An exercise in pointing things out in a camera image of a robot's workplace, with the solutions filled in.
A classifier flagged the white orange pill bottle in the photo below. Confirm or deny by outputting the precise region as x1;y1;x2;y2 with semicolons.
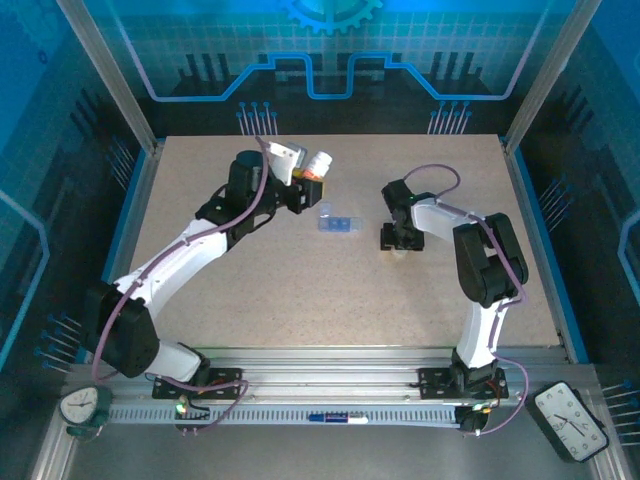
302;151;334;182

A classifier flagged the blue translucent pill organizer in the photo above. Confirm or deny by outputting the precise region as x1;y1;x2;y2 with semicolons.
316;200;362;236

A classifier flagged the blue white marker pen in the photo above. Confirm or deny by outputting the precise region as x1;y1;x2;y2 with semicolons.
307;410;370;426

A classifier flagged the black rectangular alarm clock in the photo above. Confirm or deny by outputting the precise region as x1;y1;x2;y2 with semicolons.
530;380;610;464

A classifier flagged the round green alarm clock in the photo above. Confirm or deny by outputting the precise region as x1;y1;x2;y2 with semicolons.
59;384;114;441

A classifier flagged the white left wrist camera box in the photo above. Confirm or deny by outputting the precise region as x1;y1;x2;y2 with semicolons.
267;141;310;187

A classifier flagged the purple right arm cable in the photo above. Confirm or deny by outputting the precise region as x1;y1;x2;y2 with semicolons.
402;163;531;439

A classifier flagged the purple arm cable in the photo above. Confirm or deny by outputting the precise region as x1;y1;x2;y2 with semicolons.
402;163;531;439
93;135;250;437

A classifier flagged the aluminium side rail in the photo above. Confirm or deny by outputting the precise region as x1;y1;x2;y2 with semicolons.
503;139;576;364
92;142;166;364

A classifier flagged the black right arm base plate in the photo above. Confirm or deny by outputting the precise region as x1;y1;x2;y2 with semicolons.
417;367;509;401

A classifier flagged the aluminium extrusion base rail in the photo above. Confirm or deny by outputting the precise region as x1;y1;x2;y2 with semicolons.
94;347;569;401

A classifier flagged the aluminium frame post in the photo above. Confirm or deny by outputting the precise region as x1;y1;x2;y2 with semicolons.
503;0;604;154
55;0;166;154

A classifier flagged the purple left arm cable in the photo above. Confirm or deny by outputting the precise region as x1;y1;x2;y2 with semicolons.
93;135;250;437

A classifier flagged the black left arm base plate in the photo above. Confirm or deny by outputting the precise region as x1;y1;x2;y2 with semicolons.
152;367;244;401

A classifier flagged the grey slotted cable duct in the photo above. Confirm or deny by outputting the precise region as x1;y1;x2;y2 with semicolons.
107;403;464;427

